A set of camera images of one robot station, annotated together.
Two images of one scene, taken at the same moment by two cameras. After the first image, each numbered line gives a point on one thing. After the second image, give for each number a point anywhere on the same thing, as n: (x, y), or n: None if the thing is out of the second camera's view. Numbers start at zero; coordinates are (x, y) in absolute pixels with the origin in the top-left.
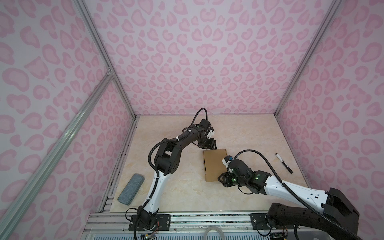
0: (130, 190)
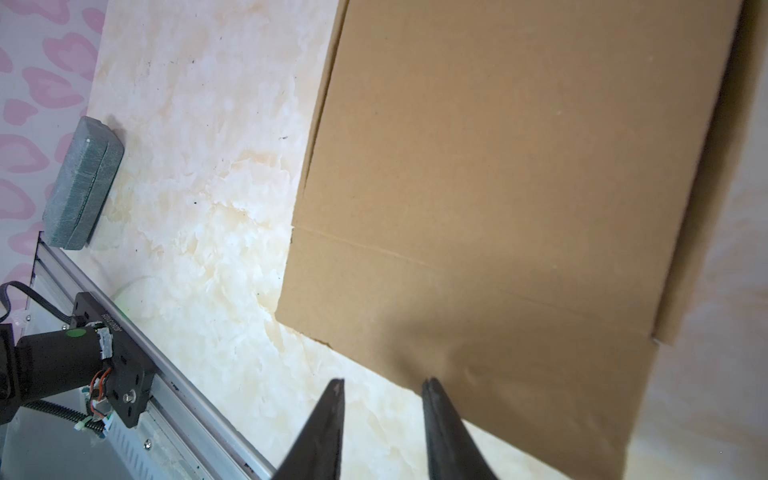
0: (81, 184)
